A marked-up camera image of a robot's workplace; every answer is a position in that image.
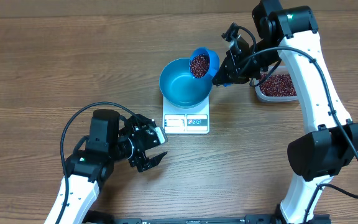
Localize blue measuring scoop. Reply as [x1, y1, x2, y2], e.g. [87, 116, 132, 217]
[189, 47, 231, 89]

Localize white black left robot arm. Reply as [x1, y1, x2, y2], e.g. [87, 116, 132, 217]
[45, 109, 167, 223]

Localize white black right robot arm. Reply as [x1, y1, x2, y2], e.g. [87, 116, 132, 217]
[212, 0, 358, 223]

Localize white digital kitchen scale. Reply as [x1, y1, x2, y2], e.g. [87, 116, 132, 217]
[162, 97, 210, 134]

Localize teal plastic bowl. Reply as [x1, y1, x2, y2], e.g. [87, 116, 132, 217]
[159, 58, 213, 108]

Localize clear plastic container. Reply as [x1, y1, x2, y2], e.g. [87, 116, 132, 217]
[254, 66, 298, 103]

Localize red adzuki beans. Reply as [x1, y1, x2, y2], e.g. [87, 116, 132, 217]
[259, 73, 296, 97]

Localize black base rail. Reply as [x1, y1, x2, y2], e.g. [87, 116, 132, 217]
[85, 210, 332, 224]

